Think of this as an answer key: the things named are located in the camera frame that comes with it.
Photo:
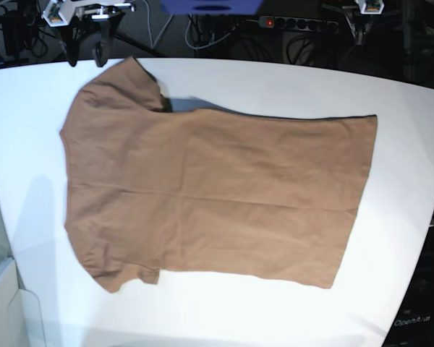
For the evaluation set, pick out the black OpenArm base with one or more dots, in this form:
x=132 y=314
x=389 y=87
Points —
x=414 y=321

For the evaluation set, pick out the white bin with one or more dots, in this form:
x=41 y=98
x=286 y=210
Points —
x=20 y=313

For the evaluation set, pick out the brown T-shirt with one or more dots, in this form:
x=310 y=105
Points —
x=207 y=190

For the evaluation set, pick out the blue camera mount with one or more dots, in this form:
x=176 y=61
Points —
x=211 y=6

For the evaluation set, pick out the white power strip red switch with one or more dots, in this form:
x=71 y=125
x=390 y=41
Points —
x=298 y=24

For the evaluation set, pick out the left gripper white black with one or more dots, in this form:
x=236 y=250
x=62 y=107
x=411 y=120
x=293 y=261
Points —
x=370 y=6

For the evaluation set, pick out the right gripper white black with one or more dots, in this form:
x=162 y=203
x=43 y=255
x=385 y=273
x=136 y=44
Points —
x=103 y=12

